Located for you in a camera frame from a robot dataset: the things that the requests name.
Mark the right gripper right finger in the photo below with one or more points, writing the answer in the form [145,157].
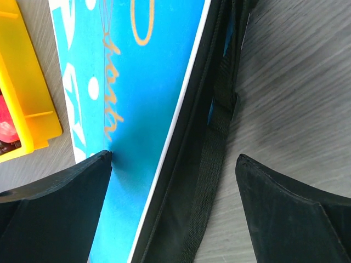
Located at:
[290,221]

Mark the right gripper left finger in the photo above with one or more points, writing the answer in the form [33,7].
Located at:
[54,219]

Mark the blue racket cover bag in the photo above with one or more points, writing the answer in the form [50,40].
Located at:
[154,83]

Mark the dark purple grape bunch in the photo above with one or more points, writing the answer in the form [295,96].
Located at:
[7,147]

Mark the red apple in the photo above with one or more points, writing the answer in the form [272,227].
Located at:
[8,130]

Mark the yellow plastic fruit bin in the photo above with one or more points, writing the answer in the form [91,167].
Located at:
[24,87]

